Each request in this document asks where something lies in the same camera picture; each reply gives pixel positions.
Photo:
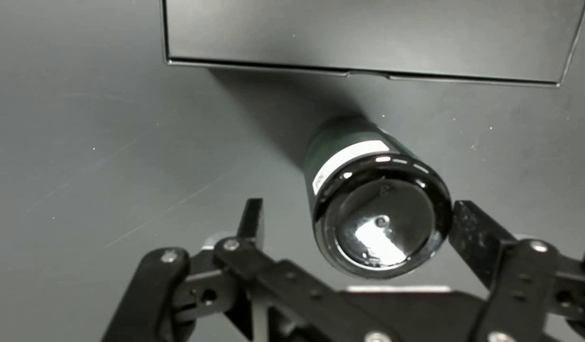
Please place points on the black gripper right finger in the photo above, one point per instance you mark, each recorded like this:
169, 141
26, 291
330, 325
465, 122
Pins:
526, 285

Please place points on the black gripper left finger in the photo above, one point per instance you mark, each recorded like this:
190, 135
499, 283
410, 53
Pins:
266, 277

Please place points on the dark green bottle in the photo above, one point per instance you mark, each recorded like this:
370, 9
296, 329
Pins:
374, 209

